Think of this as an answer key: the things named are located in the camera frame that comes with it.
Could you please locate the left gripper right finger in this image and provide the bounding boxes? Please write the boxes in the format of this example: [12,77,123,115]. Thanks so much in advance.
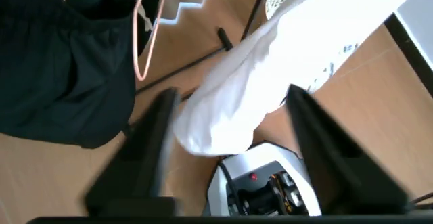
[286,83,410,217]

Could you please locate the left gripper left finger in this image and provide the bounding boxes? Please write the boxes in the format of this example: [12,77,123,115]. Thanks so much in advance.
[83,87,181,217]

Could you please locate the black shorts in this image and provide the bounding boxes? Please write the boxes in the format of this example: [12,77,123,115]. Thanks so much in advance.
[0,0,162,150]

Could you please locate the white garment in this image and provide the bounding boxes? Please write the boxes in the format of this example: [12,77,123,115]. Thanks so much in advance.
[172,0,426,158]

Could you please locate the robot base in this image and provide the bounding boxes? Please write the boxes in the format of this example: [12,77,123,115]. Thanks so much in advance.
[202,141,323,217]

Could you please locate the black clothes rack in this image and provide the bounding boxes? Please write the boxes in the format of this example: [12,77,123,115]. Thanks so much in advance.
[121,0,273,139]

